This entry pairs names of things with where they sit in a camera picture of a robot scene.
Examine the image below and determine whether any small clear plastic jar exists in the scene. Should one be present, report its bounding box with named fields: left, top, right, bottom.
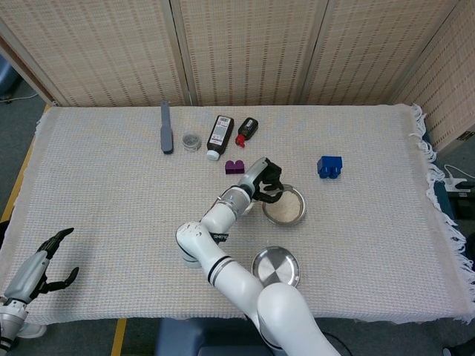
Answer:
left=181, top=132, right=203, bottom=153

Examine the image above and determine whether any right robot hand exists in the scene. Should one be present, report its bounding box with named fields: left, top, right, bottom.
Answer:
left=239, top=156, right=285, bottom=205

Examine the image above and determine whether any blue padded stool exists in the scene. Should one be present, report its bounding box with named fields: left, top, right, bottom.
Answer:
left=154, top=317, right=268, bottom=356

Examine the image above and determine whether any large dark bottle white cap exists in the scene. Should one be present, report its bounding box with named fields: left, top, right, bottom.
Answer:
left=206, top=115, right=235, bottom=162

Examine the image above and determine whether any bamboo folding screen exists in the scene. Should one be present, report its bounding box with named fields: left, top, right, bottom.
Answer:
left=0, top=0, right=475, bottom=153

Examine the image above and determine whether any beige woven tablecloth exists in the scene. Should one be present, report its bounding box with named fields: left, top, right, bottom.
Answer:
left=0, top=103, right=475, bottom=327

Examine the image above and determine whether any grey cleaning brush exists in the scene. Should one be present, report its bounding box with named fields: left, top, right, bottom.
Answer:
left=160, top=100, right=175, bottom=155

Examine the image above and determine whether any blue toy block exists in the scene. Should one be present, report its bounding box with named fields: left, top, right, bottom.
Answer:
left=316, top=155, right=343, bottom=180

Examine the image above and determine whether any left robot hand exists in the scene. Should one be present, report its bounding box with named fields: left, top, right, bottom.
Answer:
left=5, top=227, right=80, bottom=303

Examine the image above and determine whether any steel bowl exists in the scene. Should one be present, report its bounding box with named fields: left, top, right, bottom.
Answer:
left=261, top=184, right=307, bottom=225

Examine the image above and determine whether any white power strip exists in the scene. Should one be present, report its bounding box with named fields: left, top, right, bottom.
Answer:
left=443, top=165, right=471, bottom=194

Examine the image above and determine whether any purple toy block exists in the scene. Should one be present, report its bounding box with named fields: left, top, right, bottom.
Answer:
left=224, top=159, right=246, bottom=176

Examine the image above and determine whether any small black bottle red cap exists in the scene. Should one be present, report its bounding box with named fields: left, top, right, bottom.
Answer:
left=235, top=117, right=260, bottom=149

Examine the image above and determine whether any steel plate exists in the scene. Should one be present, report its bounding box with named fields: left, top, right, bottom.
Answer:
left=251, top=245, right=301, bottom=289

